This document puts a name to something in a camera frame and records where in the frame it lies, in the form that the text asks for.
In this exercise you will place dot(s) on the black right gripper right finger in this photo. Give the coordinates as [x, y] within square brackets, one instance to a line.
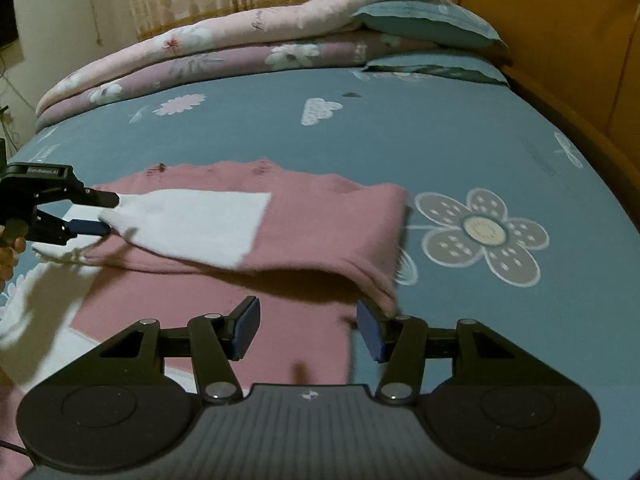
[485, 401]

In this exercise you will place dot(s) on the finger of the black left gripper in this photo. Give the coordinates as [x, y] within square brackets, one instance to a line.
[78, 194]
[45, 228]

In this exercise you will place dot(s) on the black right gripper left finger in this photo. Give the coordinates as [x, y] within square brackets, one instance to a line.
[136, 394]

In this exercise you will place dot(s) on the pink and white knit sweater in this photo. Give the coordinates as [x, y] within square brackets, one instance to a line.
[190, 240]

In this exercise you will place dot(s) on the person's left hand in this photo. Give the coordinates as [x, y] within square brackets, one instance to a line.
[13, 244]

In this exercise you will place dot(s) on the black television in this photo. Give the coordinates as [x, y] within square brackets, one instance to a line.
[8, 23]

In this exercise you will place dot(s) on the blue floral bed sheet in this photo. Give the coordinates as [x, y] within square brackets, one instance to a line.
[508, 223]

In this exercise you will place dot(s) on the pink floral folded quilt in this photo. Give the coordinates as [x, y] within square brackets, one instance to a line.
[257, 26]

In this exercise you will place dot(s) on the mauve floral folded quilt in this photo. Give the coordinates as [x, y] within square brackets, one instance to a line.
[347, 49]

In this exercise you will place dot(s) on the blue lower pillow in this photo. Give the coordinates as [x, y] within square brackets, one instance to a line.
[450, 64]

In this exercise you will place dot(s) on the blue pillow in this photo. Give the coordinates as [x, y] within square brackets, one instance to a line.
[450, 64]
[438, 21]

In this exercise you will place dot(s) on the wooden headboard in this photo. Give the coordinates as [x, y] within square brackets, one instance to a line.
[580, 60]

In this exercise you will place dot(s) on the blue upper pillow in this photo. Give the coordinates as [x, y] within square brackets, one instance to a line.
[438, 21]

